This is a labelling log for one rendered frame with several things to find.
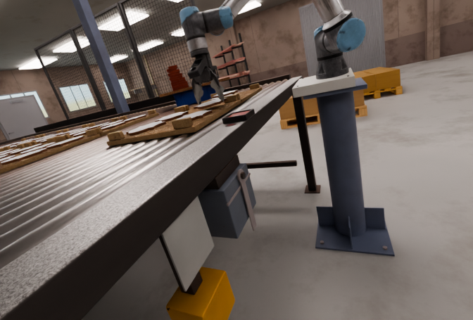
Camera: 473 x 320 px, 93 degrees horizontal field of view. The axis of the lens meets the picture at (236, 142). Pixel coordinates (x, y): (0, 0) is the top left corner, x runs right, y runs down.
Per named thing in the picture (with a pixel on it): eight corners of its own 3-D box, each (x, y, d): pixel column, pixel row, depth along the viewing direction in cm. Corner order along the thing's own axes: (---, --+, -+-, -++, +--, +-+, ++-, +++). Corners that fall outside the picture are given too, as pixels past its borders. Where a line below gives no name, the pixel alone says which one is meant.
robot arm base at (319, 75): (345, 69, 116) (343, 49, 113) (352, 73, 103) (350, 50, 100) (314, 77, 121) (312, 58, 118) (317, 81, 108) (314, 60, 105)
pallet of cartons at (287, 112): (276, 130, 385) (270, 102, 371) (286, 115, 470) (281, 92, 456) (369, 117, 326) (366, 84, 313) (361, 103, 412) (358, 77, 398)
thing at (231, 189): (264, 214, 61) (248, 152, 56) (246, 254, 49) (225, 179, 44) (227, 212, 66) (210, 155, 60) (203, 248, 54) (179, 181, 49)
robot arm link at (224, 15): (227, 9, 93) (201, 15, 92) (229, 1, 82) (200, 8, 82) (231, 30, 95) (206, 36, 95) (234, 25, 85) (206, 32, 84)
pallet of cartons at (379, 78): (342, 93, 548) (341, 74, 536) (386, 85, 512) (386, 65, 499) (347, 103, 438) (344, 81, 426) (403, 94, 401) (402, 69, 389)
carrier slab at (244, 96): (262, 89, 135) (262, 86, 135) (242, 103, 99) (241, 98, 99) (211, 100, 148) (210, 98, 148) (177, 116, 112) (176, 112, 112)
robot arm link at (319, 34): (334, 52, 115) (331, 23, 110) (350, 50, 102) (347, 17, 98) (312, 58, 115) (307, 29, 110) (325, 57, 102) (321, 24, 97)
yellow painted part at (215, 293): (236, 300, 45) (203, 199, 39) (216, 352, 38) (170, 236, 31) (203, 292, 49) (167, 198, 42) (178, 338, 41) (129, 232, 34)
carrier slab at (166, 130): (241, 103, 98) (240, 99, 98) (196, 131, 62) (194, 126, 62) (176, 116, 112) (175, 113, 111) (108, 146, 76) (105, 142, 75)
